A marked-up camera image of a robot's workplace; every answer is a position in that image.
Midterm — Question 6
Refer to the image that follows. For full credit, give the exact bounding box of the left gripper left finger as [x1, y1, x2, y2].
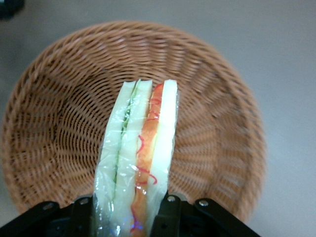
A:
[0, 194, 98, 237]

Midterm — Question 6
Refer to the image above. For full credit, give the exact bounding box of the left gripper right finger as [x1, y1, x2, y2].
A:
[149, 192, 263, 237]

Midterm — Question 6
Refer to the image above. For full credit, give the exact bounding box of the triangle sandwich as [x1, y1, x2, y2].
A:
[93, 79, 179, 237]

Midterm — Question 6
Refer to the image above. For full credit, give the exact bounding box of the round brown wicker basket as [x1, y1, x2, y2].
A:
[0, 20, 268, 223]

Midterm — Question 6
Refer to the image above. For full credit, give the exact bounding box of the black power cable with plug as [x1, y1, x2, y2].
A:
[0, 0, 26, 20]

